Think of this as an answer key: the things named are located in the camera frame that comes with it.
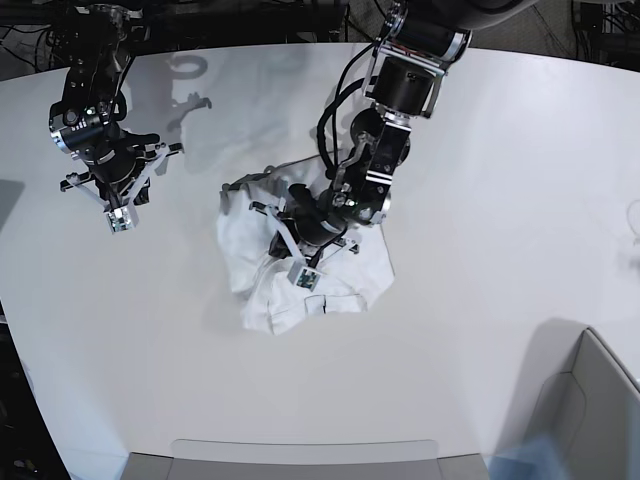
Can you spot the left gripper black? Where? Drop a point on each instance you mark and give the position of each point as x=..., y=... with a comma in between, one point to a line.
x=307, y=222

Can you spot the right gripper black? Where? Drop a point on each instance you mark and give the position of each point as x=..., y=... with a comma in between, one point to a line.
x=114, y=160

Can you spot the white T-shirt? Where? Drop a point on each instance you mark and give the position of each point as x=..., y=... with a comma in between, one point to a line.
x=281, y=281

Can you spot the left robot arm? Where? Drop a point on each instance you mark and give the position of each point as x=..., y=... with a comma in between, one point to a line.
x=418, y=43

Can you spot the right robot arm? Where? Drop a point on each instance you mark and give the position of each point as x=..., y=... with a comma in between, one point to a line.
x=98, y=39

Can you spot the grey tray bottom edge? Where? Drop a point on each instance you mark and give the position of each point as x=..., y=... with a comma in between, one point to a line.
x=199, y=459

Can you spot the grey cardboard box right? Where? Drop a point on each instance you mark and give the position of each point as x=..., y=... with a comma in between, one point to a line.
x=585, y=423

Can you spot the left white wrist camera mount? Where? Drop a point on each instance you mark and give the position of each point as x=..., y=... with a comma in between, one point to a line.
x=305, y=272

